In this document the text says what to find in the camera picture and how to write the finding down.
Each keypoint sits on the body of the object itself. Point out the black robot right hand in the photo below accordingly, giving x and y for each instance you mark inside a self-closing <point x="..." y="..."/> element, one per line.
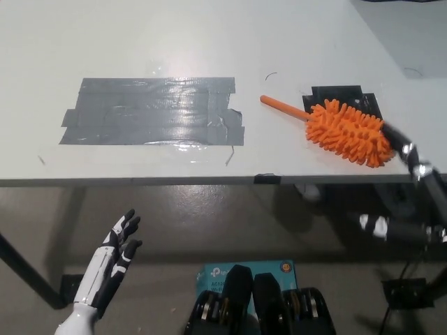
<point x="438" y="206"/>

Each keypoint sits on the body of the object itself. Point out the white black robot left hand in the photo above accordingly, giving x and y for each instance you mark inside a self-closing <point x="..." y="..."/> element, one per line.
<point x="101" y="268"/>

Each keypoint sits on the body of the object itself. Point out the orange microfibre duster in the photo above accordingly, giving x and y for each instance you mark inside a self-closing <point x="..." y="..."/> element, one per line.
<point x="345" y="134"/>

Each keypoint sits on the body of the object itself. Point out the teal router box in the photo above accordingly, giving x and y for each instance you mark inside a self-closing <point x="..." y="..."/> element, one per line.
<point x="214" y="274"/>

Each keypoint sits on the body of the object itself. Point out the black tape patch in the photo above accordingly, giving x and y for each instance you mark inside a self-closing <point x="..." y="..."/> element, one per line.
<point x="337" y="94"/>

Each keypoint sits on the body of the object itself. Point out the small black tape strip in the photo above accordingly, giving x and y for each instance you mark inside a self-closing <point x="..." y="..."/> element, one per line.
<point x="267" y="178"/>

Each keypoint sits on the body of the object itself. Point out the grey duct tape patch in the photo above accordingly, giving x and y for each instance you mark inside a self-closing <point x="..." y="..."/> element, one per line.
<point x="153" y="111"/>

